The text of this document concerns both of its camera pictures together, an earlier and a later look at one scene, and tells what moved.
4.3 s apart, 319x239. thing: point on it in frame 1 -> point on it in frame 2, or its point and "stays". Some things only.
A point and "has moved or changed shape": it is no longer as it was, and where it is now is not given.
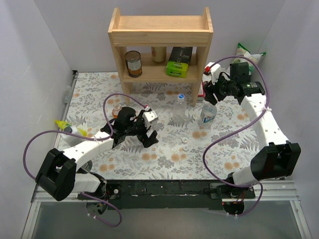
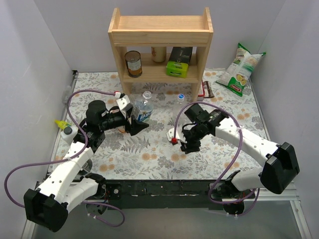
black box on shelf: [181, 54] stays
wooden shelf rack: [160, 31] stays
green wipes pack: [177, 69] stays
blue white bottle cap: [181, 96] stays
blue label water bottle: [208, 115] has moved or changed shape
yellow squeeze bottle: [63, 125] stays
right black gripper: [214, 89] -> [190, 141]
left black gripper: [142, 132] -> [127, 123]
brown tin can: [133, 59] stays
